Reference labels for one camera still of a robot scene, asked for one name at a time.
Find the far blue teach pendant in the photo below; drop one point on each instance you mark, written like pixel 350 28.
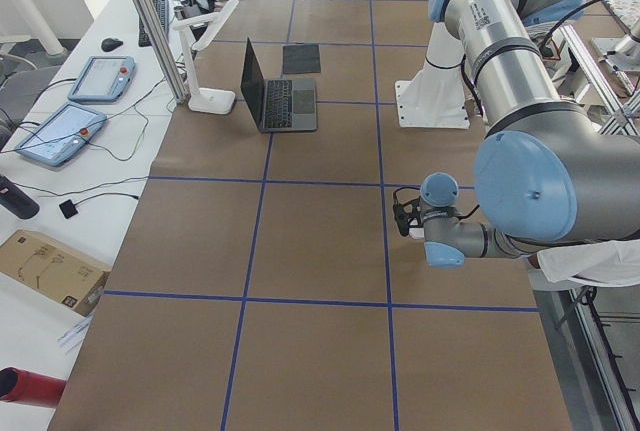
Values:
pixel 103 79

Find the white computer mouse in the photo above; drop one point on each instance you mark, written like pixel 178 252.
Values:
pixel 417 233

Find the blue teach pendant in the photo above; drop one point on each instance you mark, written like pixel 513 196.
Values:
pixel 62 135
pixel 103 79

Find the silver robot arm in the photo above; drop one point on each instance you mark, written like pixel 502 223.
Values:
pixel 543 176

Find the grey laptop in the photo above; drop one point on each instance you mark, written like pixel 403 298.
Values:
pixel 278 105

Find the black mouse pad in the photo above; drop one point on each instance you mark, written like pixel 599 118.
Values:
pixel 301 59

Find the person in white shirt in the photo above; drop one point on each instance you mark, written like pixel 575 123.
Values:
pixel 604 264

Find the black computer mouse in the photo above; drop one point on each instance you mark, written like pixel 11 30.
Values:
pixel 110 44

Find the small black square device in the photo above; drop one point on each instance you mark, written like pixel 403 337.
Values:
pixel 68 209

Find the near blue teach pendant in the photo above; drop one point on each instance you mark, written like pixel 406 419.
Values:
pixel 62 135

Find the aluminium frame post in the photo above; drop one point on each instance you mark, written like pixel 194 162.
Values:
pixel 160 45

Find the brown cardboard box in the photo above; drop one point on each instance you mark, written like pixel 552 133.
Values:
pixel 55 270

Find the black water bottle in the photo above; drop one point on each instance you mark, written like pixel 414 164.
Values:
pixel 16 201

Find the red cylinder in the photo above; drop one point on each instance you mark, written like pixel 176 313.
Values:
pixel 29 388

